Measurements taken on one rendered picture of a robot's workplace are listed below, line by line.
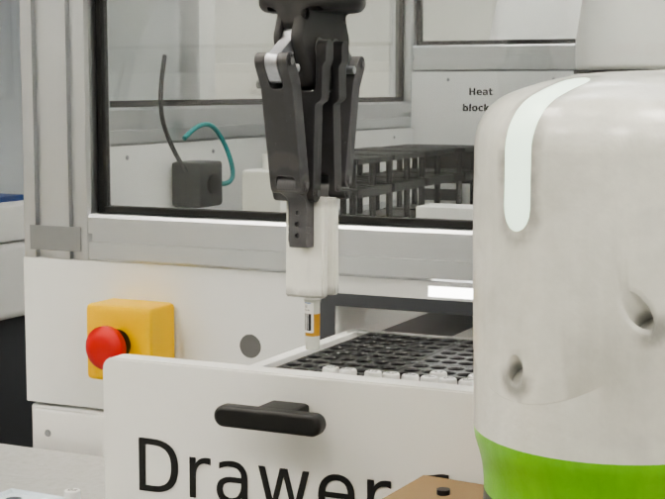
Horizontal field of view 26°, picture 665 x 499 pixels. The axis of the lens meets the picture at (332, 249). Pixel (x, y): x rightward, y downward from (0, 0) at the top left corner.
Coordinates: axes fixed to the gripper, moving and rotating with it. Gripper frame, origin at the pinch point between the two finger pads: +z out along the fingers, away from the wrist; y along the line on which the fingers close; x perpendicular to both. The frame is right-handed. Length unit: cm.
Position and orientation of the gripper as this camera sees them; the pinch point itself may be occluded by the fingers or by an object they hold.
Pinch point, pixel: (312, 246)
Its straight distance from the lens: 102.6
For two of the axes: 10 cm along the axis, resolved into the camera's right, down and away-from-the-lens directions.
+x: 9.0, 0.5, -4.3
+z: 0.0, 9.9, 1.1
